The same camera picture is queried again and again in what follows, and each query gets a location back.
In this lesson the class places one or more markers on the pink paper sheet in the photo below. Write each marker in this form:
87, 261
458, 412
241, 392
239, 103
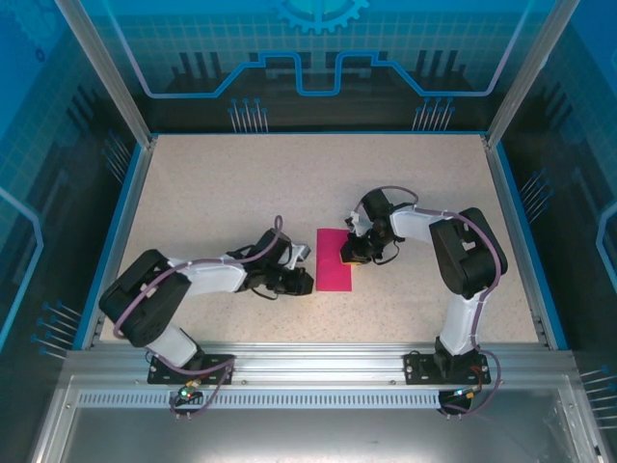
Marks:
332, 270

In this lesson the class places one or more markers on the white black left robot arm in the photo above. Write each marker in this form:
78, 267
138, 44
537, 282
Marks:
212, 277

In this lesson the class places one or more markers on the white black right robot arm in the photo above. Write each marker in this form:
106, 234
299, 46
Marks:
410, 224

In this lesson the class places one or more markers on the grey metal sheet tray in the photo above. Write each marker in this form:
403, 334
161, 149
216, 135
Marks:
308, 434

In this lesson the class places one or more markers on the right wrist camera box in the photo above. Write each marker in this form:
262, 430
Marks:
356, 225

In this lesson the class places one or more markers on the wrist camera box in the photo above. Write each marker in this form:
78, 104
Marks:
356, 225
299, 254

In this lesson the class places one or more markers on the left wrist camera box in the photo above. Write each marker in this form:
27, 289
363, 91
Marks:
299, 254

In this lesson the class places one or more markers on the aluminium mounting rail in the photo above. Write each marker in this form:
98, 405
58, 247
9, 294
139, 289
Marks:
318, 362

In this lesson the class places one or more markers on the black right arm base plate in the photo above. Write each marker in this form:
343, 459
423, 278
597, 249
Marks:
415, 369

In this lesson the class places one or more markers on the aluminium side rail blue edge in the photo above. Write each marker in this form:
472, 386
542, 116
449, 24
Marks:
120, 241
517, 241

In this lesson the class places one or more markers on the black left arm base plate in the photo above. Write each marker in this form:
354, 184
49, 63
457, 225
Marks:
161, 376

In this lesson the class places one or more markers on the aluminium frame post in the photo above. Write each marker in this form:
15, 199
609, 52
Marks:
525, 72
112, 72

